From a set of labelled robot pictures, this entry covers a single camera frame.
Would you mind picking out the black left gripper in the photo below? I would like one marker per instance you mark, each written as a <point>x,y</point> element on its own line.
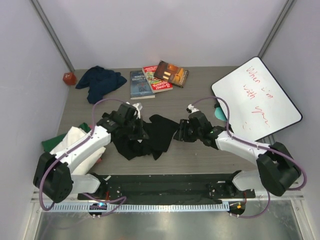
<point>141,134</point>

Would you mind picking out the blue 1984 paperback book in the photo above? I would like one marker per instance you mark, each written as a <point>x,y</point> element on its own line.
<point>139,86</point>

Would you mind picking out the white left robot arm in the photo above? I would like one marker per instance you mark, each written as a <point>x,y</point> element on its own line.
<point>54,175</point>

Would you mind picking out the red cover book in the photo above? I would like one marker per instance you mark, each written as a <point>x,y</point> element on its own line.
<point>157,85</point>

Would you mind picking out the aluminium frame rail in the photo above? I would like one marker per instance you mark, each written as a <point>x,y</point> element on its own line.
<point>270,140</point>

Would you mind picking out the black whiteboard stand foot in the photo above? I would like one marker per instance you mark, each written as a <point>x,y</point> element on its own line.
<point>217,104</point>

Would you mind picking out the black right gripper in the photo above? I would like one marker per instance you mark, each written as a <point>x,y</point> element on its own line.
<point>181,134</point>

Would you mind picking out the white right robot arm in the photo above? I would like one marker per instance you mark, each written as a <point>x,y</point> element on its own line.
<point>275,172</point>

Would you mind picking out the dark cover paperback book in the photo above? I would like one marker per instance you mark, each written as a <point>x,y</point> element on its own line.
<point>171,73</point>

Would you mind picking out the white folded t shirt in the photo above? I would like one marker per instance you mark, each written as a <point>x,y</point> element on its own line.
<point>84,153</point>

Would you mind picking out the small red cube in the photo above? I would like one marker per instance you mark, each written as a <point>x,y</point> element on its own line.
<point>69,79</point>

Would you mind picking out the navy blue t shirt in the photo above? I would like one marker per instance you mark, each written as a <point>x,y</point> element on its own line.
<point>100,82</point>

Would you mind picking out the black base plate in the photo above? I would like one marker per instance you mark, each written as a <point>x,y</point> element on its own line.
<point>172,189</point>

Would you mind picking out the white dry-erase board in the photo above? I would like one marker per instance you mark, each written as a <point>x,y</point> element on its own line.
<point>257,104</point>

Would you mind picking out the white perforated cable rail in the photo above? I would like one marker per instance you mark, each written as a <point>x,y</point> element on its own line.
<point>96,207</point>

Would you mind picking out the teal cutting mat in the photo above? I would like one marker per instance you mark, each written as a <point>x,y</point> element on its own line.
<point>220,115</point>

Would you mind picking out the green t shirt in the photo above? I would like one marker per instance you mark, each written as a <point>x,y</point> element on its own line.
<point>64,140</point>

